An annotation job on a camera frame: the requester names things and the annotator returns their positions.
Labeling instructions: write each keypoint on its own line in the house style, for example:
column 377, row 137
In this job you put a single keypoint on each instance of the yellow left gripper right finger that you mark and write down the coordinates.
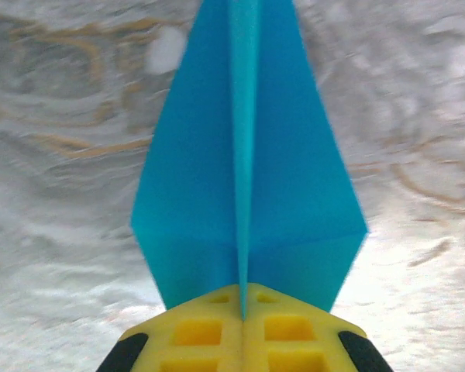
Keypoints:
column 257, row 341

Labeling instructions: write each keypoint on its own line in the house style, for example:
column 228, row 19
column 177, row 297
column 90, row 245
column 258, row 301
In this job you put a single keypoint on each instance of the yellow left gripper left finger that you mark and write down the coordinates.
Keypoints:
column 224, row 341

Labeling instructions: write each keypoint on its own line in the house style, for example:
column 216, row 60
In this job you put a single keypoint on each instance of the cyan paper sheet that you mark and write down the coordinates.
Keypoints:
column 197, row 174

